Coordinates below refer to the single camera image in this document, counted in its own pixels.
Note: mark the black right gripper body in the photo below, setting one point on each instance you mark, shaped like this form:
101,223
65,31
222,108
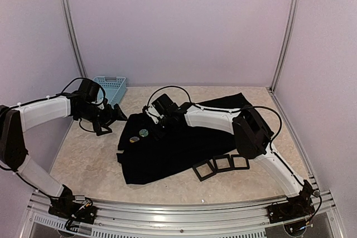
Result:
167,125

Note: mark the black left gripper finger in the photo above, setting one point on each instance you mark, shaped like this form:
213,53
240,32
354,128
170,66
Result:
118,114
102,129

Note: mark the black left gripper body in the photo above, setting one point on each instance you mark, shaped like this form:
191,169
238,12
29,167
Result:
98,116

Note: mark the black garment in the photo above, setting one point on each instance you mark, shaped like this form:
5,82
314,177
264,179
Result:
149,160

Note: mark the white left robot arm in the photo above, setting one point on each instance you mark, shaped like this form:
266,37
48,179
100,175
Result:
45,122

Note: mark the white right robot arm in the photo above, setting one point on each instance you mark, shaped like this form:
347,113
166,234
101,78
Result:
253,138

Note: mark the green round brooch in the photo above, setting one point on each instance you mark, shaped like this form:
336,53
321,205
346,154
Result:
143,133

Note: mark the light blue plastic basket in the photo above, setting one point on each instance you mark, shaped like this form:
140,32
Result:
114,87

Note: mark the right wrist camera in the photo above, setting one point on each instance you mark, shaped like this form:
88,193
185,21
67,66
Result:
163,105

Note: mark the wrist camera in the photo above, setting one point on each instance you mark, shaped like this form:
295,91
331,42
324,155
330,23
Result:
91,92
163,105

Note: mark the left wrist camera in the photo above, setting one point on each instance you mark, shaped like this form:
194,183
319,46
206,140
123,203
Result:
91,92

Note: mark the left black square frame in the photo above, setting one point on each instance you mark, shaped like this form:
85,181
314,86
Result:
204,170

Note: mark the black square frame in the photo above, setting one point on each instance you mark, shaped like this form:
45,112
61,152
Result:
222,163
239,162
204,170

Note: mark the middle black square frame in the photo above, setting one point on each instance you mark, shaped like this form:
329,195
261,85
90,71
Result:
222,163

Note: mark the right black square frame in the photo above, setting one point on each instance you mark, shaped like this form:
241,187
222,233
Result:
239,162

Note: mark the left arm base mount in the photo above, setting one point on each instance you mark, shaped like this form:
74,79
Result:
73,208

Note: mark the front aluminium rail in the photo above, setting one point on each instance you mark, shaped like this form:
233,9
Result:
119,219

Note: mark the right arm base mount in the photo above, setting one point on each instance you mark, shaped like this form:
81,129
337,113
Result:
295,207

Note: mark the right aluminium corner post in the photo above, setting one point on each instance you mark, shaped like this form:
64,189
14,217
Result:
285,45

